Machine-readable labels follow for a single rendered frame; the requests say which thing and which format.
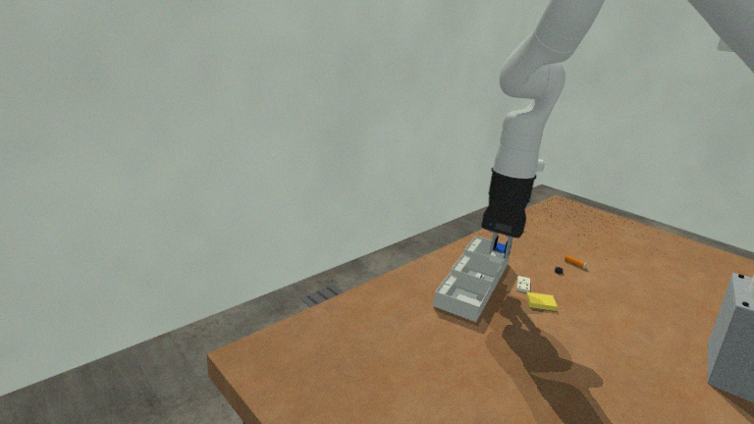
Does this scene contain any grey rack of three bins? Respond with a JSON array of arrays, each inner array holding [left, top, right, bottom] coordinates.
[[433, 236, 510, 322]]

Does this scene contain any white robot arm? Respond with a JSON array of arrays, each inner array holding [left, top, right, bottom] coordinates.
[[500, 0, 754, 151]]

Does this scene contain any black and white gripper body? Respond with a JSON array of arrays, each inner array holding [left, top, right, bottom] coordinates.
[[481, 143, 545, 238]]

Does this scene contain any yellow sticky note pad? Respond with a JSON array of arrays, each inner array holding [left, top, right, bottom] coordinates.
[[526, 292, 558, 311]]

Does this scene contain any white domino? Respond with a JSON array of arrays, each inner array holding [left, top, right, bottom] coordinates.
[[516, 276, 530, 292]]

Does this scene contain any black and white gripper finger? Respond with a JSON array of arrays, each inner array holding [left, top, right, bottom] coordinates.
[[489, 231, 499, 254], [504, 236, 513, 259]]

